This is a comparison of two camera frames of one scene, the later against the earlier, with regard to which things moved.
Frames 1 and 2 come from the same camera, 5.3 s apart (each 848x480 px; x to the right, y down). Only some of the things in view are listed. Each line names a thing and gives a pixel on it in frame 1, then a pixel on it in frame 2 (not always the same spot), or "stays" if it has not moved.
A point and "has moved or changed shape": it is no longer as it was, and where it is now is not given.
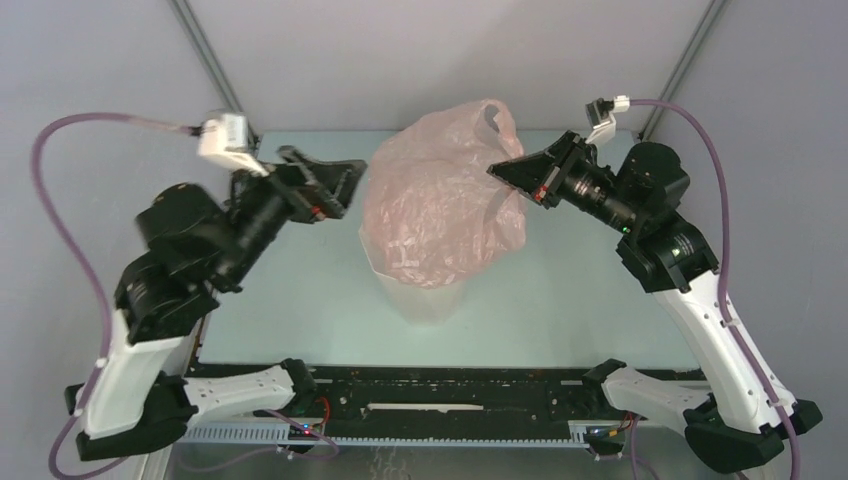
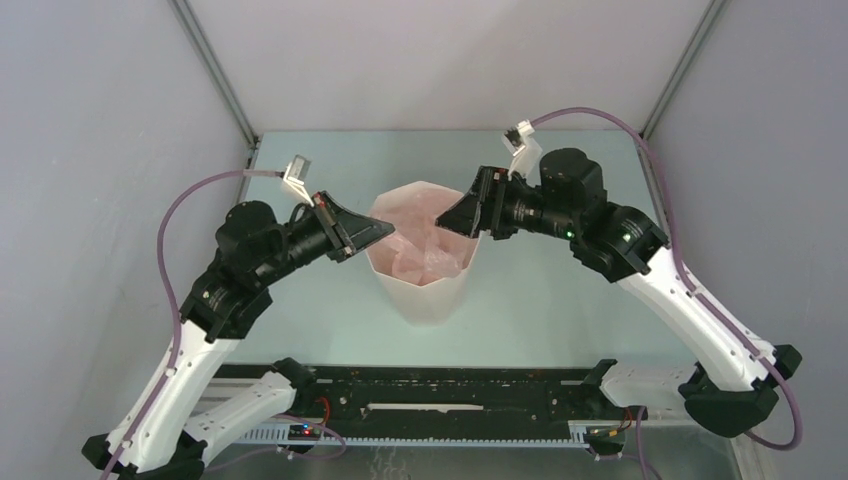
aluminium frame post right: x=712 y=15 stays
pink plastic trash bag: x=431 y=205 has moved or changed shape
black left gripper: x=331 y=183 → x=346 y=231
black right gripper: x=535 y=174 → x=482 y=208
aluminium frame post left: x=212 y=64 stays
